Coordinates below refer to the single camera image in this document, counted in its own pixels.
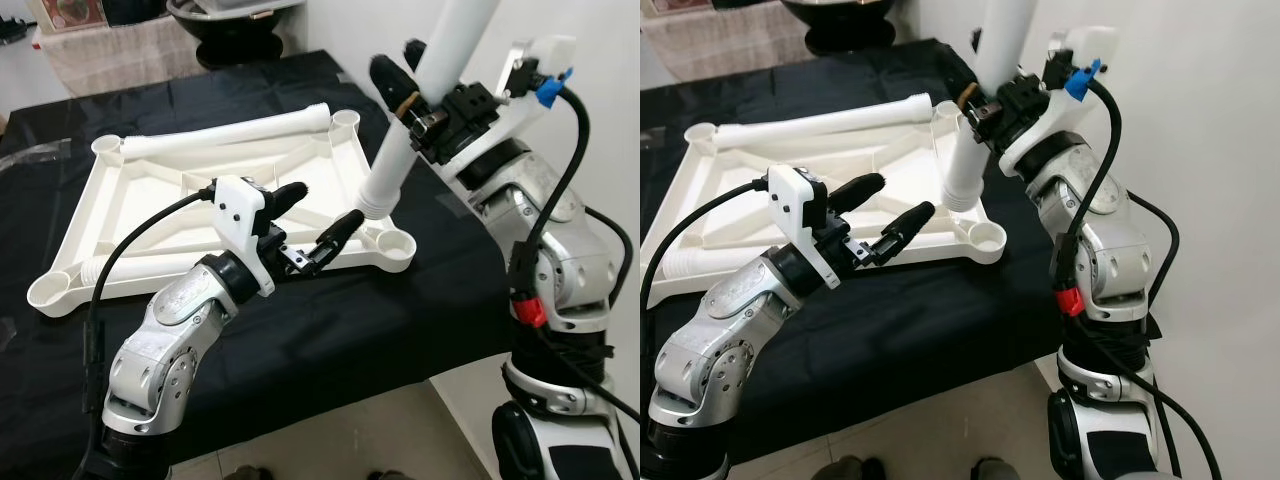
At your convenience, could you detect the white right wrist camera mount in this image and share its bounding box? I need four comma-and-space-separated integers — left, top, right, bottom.
998, 25, 1119, 176
437, 35, 579, 186

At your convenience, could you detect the beige cloth covered bench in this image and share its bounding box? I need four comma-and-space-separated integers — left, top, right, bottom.
35, 15, 201, 96
642, 5, 816, 86

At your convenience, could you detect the white plastic table top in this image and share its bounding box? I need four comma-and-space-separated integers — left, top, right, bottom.
640, 90, 1009, 301
25, 105, 419, 319

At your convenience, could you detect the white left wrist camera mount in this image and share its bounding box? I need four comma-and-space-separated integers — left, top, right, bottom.
212, 176, 278, 298
766, 165, 841, 291

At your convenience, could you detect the black bag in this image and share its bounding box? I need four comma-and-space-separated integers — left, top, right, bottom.
100, 0, 171, 26

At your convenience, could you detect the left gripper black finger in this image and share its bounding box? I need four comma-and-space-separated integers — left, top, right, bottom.
880, 200, 937, 259
825, 172, 887, 213
262, 182, 311, 219
312, 208, 367, 269

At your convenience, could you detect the black round basin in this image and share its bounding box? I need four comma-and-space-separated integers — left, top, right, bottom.
165, 0, 306, 69
780, 0, 906, 56

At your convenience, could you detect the red printed box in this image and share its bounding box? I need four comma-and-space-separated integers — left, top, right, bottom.
30, 0, 106, 31

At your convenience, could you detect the black tablecloth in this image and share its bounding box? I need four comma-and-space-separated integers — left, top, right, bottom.
0, 48, 546, 480
640, 40, 1156, 466

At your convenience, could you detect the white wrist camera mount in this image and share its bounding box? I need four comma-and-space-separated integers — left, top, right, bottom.
766, 165, 841, 291
212, 176, 278, 298
437, 35, 579, 186
998, 25, 1119, 176

